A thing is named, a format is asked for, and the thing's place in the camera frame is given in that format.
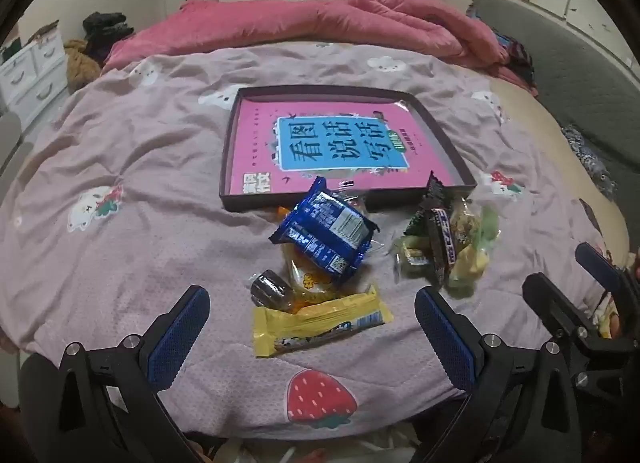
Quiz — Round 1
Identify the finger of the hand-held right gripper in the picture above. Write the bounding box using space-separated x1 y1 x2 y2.
575 242 640 339
522 273 638 391

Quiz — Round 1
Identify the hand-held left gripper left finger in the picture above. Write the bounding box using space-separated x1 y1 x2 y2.
55 285 221 463

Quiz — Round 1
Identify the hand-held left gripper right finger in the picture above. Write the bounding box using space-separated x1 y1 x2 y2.
415 285 581 463

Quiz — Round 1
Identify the small golden pastry packet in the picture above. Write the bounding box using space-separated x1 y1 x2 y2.
392 235 436 284

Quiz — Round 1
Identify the small dark snack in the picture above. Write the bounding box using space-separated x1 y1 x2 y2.
248 269 296 313

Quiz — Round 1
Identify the dark chocolate bar packet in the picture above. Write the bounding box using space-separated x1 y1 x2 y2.
431 208 458 289

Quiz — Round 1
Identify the clear floss cake packet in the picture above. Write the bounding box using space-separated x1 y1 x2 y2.
450 196 486 249

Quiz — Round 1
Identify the yellow snack packet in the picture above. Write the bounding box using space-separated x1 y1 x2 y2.
251 284 394 358

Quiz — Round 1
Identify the orange rice cracker packet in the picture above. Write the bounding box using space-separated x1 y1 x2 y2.
275 206 373 315

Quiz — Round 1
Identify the dark shallow cardboard box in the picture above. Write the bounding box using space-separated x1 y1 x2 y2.
220 86 477 214

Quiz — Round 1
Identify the black snack packet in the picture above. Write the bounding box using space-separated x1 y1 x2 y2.
404 170 453 239

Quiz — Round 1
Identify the blue snack packet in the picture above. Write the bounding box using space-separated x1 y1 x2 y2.
269 176 381 286

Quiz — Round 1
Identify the dark floral cloth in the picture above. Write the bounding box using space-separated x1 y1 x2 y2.
560 123 621 201

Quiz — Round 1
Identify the beige bed sheet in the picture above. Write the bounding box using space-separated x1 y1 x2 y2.
490 78 626 264

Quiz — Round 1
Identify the grey padded headboard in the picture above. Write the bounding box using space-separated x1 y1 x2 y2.
467 0 640 179

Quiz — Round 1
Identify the pink book with blue label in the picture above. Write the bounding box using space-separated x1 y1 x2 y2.
229 98 463 194

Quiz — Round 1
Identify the striped clothes pile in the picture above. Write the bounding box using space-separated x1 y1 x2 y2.
492 33 538 94

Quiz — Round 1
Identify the brown knit blanket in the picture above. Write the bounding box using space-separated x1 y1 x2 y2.
64 38 103 91

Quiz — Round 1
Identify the white drawer chest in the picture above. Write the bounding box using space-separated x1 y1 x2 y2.
0 36 68 121

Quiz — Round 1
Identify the dark clothes pile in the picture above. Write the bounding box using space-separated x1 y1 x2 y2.
82 12 136 64

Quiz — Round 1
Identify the pink quilt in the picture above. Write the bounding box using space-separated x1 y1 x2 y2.
102 0 538 94

